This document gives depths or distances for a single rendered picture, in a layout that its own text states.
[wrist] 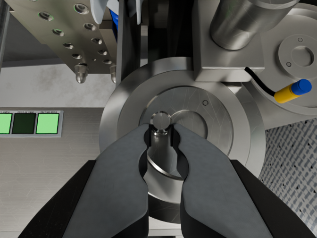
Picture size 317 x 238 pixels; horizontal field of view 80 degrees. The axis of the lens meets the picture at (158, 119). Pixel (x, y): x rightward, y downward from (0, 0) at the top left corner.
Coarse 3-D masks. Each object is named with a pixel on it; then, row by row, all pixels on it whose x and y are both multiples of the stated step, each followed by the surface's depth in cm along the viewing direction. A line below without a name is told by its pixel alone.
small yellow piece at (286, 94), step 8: (248, 72) 14; (256, 80) 14; (304, 80) 11; (264, 88) 14; (288, 88) 12; (296, 88) 11; (304, 88) 11; (280, 96) 12; (288, 96) 12; (296, 96) 11
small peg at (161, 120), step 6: (156, 114) 12; (162, 114) 12; (168, 114) 12; (150, 120) 12; (156, 120) 12; (162, 120) 12; (168, 120) 12; (156, 126) 12; (162, 126) 12; (168, 126) 12; (156, 132) 13; (162, 132) 12
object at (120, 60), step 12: (120, 0) 20; (120, 12) 20; (120, 24) 20; (132, 24) 28; (120, 36) 19; (132, 36) 28; (120, 48) 19; (132, 48) 28; (120, 60) 19; (132, 60) 28; (120, 72) 19
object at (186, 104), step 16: (160, 96) 15; (176, 96) 15; (192, 96) 15; (208, 96) 15; (144, 112) 15; (176, 112) 15; (192, 112) 16; (208, 112) 15; (224, 112) 15; (192, 128) 15; (208, 128) 15; (224, 128) 15; (160, 144) 15; (224, 144) 15; (160, 160) 14; (176, 160) 14; (176, 176) 14
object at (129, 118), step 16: (160, 80) 17; (176, 80) 17; (192, 80) 17; (144, 96) 17; (224, 96) 17; (128, 112) 16; (240, 112) 17; (128, 128) 16; (240, 128) 16; (240, 144) 16; (240, 160) 16; (144, 176) 15; (160, 176) 15; (160, 192) 15; (176, 192) 15
